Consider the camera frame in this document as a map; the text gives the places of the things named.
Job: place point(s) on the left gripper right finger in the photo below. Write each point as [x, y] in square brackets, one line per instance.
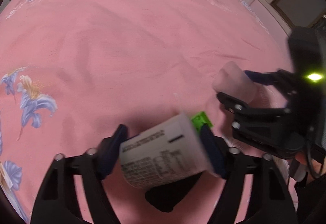
[254, 190]

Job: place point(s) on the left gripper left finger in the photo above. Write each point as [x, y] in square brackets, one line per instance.
[57, 202]

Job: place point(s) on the pink translucent cup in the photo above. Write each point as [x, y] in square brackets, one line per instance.
[233, 81]

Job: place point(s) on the green block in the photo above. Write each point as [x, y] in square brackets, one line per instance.
[201, 119]

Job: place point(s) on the white yogurt cup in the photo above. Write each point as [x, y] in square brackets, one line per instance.
[163, 154]

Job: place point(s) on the black cylinder object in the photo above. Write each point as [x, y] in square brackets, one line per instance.
[165, 197]

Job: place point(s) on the pink floral bed sheet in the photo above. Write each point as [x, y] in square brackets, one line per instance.
[73, 70]

